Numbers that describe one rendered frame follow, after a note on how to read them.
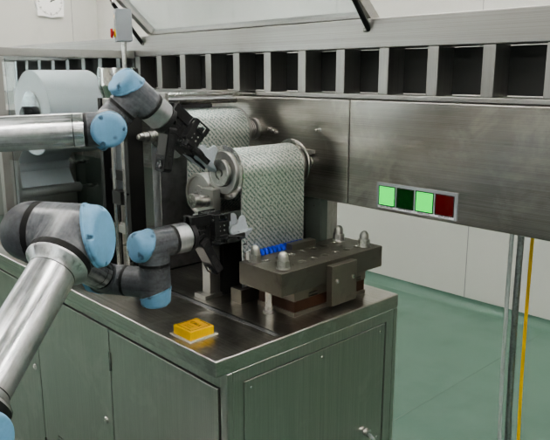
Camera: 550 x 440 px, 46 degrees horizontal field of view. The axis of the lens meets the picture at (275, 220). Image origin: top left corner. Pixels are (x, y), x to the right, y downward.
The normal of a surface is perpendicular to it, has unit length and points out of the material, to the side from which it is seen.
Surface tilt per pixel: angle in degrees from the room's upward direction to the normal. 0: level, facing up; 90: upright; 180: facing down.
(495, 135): 90
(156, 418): 90
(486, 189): 90
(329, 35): 90
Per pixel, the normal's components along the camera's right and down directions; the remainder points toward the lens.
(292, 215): 0.69, 0.16
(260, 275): -0.73, 0.15
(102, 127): 0.26, 0.22
